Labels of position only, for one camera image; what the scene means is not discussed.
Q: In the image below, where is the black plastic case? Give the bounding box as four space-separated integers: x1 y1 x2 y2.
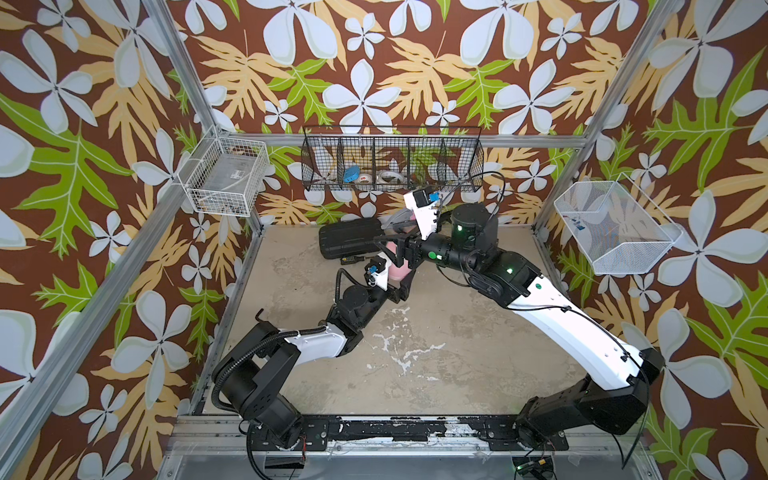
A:
318 218 384 260

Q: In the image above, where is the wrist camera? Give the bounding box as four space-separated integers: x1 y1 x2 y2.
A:
403 186 440 240
364 257 386 285

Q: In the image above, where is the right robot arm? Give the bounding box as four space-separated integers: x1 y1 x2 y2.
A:
368 204 664 448

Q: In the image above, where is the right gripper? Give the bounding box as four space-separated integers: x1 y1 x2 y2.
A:
377 220 484 281

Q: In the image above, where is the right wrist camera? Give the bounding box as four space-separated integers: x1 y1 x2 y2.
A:
403 186 440 240

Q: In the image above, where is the pink spray bottle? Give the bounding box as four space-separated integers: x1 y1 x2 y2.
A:
388 259 412 282

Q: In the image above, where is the blue round item in basket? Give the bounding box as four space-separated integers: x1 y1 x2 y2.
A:
341 165 361 183

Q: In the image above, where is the white wire basket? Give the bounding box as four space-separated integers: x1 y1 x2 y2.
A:
554 174 683 276
179 135 271 218

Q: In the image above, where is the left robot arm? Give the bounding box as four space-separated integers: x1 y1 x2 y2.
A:
210 257 415 449

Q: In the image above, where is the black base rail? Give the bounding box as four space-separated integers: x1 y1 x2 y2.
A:
248 413 570 452

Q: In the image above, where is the black wire wall basket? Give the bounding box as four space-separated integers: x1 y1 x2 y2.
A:
300 125 485 192

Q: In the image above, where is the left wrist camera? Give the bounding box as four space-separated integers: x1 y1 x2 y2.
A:
364 257 386 285

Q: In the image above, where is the black yellow screwdriver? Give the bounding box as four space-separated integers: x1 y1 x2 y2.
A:
340 255 365 265

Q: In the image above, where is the white wire basket right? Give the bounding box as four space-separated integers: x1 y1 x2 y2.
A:
554 174 683 276

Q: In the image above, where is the white tape roll in basket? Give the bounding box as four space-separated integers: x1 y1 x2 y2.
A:
377 170 406 185

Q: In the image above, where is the white wire basket left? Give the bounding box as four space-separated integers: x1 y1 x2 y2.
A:
179 135 271 218

